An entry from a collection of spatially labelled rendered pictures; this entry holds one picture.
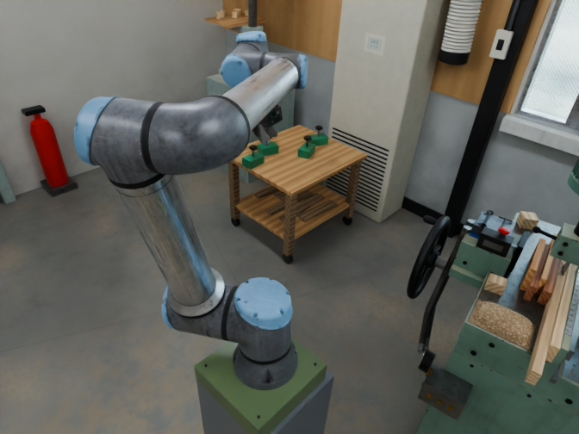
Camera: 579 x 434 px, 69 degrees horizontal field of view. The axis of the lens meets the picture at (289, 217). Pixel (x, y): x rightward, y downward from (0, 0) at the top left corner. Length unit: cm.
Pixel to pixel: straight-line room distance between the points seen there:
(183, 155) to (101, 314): 178
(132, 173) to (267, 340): 58
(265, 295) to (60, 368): 133
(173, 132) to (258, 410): 81
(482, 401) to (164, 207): 106
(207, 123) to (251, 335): 62
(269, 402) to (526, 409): 70
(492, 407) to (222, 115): 112
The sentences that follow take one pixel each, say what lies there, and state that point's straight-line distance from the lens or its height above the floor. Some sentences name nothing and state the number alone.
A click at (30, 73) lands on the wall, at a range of 329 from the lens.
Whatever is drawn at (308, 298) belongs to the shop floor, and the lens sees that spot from 234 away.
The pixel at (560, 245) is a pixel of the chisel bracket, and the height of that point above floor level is 104.
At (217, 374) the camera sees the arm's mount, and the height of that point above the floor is 62.
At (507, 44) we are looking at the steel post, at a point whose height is 121.
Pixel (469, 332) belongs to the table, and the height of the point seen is 87.
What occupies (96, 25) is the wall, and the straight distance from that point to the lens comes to 339.
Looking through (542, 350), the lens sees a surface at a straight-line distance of 112.
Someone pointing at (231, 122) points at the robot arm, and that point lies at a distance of 71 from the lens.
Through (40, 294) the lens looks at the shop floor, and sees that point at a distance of 262.
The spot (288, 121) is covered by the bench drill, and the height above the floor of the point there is 39.
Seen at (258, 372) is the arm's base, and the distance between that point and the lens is 123.
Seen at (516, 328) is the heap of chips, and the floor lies 93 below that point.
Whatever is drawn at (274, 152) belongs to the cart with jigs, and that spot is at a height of 54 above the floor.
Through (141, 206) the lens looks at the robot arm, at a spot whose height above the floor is 125.
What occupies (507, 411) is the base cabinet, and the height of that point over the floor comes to 59.
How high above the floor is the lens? 170
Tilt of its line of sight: 36 degrees down
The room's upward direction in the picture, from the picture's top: 3 degrees clockwise
